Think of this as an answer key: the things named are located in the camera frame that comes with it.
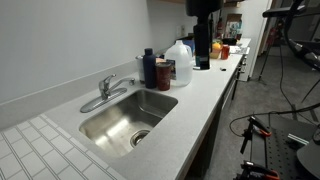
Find chrome sink faucet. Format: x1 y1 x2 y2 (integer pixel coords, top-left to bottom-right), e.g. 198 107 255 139
79 73 136 114

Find red soda can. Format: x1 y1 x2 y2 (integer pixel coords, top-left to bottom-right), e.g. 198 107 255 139
155 61 173 92

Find navy blue water bottle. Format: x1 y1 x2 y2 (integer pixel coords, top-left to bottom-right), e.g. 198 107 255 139
142 47 158 90

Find grey metal cup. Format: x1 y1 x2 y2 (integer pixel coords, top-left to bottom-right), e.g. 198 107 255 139
135 54 146 84

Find clear plastic gallon jug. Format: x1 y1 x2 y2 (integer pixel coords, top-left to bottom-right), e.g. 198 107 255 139
164 39 194 88

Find blue container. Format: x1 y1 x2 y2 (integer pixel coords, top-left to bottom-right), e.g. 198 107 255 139
182 39 196 59

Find stainless steel sink basin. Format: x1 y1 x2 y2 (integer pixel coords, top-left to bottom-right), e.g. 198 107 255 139
78 89 179 158

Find yellow wooden bowl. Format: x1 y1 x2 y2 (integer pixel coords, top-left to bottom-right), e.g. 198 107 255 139
209 49 222 60

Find counter base cabinet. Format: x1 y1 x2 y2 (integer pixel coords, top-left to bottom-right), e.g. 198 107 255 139
184 54 248 180

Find orange fruit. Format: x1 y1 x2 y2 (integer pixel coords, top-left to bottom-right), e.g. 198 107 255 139
211 41 223 52

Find white papers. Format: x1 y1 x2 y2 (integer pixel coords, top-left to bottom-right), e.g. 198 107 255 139
229 44 250 55

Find colourful cardboard box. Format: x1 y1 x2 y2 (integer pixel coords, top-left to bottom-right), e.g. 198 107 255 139
225 13 243 39

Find black orange clamp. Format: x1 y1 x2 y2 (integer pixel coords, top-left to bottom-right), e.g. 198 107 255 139
239 115 273 155
237 160 282 180

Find white tall cabinet panel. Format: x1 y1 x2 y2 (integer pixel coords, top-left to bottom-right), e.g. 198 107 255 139
239 0 273 83

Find red fire extinguisher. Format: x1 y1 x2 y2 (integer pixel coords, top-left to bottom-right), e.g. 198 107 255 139
268 26 280 47

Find white tile pattern mat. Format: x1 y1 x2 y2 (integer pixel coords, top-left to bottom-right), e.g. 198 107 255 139
0 113 128 180

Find black perforated robot table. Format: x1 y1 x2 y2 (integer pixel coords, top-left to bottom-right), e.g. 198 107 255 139
249 114 320 180

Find black tripod with bar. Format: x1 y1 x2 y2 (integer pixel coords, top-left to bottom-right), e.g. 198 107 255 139
258 5 296 82

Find silver metal bar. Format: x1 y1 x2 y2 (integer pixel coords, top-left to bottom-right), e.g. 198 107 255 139
287 133 310 146

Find black camera stand post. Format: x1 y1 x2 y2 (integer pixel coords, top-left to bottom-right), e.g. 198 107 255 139
185 0 224 71

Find thin black cable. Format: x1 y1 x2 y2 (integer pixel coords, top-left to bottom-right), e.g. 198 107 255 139
228 43 320 138

